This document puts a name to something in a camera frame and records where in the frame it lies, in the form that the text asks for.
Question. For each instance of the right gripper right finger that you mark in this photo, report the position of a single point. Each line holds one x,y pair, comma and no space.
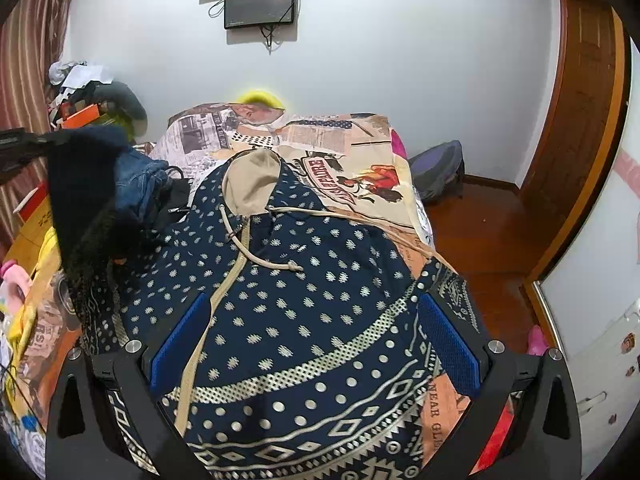
486,377

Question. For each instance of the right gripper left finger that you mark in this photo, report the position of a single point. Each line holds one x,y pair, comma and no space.
144,371

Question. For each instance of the navy patterned hoodie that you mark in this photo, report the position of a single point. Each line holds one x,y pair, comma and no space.
311,360

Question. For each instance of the clutter pile of clothes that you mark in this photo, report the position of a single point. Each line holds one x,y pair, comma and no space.
76,85

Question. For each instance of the orange box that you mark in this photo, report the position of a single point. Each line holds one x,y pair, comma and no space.
82,118

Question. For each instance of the cardboard box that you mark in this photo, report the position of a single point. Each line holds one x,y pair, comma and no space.
35,218

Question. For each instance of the striped curtain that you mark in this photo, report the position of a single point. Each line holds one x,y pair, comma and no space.
32,38

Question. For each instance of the yellow cloth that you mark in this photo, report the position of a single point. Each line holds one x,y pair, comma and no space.
49,261

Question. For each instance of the folded blue denim jeans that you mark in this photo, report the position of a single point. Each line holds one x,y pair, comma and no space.
139,182

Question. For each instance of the pink plush toy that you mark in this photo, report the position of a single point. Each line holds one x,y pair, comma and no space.
15,285

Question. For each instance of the wooden door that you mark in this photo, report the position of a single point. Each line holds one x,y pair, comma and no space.
582,127

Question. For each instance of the grey purple backpack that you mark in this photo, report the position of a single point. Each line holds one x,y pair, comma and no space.
438,171

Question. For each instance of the printed bed cover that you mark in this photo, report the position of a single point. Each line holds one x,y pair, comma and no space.
61,407

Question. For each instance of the yellow pillow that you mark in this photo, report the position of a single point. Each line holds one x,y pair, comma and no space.
262,97

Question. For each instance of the wall mounted small monitor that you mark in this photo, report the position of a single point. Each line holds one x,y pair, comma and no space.
246,13

